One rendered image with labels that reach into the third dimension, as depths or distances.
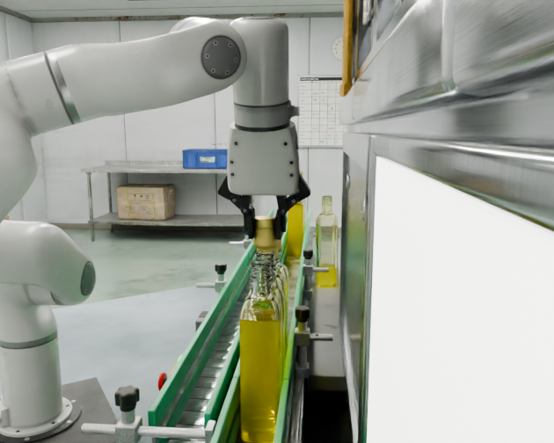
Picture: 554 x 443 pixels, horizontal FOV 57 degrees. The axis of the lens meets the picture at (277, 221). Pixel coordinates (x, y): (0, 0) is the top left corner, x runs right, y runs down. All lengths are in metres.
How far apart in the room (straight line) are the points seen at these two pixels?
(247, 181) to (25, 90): 0.29
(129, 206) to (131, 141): 1.00
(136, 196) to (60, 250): 5.53
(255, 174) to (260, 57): 0.16
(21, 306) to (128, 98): 0.48
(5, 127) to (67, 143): 6.75
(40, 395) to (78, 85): 0.58
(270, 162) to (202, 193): 6.07
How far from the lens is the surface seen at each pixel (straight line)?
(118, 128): 7.04
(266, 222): 0.74
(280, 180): 0.70
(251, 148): 0.69
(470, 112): 0.26
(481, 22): 0.17
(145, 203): 6.31
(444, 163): 0.17
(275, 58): 0.66
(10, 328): 0.96
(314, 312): 1.27
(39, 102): 0.61
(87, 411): 1.06
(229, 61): 0.59
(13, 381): 0.99
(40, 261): 0.80
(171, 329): 1.55
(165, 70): 0.57
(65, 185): 7.40
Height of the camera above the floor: 1.32
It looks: 10 degrees down
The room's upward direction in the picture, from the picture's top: straight up
